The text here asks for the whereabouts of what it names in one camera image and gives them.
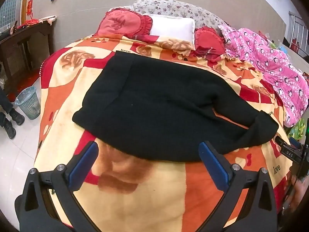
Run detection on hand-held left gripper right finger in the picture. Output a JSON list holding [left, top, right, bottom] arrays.
[[198, 141, 278, 232]]

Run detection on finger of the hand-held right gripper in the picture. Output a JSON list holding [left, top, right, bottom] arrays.
[[289, 137, 303, 149], [275, 136, 290, 148]]

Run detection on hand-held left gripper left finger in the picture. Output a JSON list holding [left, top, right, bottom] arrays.
[[15, 141, 99, 232]]

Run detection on black pants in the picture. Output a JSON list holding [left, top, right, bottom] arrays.
[[72, 51, 280, 162]]

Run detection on person's right hand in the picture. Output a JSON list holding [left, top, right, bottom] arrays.
[[281, 175, 309, 214]]

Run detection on orange red printed blanket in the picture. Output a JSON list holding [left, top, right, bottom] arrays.
[[34, 32, 294, 232]]

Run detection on grey mesh wastebasket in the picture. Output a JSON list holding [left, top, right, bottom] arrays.
[[15, 86, 41, 120]]

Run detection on pink penguin print blanket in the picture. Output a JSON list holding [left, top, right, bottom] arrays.
[[218, 24, 309, 128]]

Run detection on metal stair railing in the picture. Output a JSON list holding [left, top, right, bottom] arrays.
[[282, 11, 309, 54]]

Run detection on small red ruffled heart pillow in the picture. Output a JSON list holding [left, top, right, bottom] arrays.
[[194, 26, 226, 61]]

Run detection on dark wooden cabinet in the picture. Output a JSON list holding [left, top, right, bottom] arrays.
[[0, 19, 55, 97]]

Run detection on white pillow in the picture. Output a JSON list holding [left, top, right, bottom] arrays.
[[143, 13, 196, 44]]

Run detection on large red ruffled heart pillow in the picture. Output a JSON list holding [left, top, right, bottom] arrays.
[[98, 8, 154, 37]]

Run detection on beige cloth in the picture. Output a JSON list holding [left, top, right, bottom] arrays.
[[39, 14, 58, 26]]

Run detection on red tassel decoration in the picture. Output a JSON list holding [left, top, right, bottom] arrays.
[[17, 18, 45, 27]]

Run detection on grey floral pillow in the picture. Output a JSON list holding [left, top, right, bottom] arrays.
[[132, 0, 230, 33]]

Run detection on red hanging knot ornament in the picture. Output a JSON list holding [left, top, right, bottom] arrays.
[[26, 0, 34, 20]]

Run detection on metal lattice door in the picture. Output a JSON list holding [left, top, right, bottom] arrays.
[[0, 0, 23, 31]]

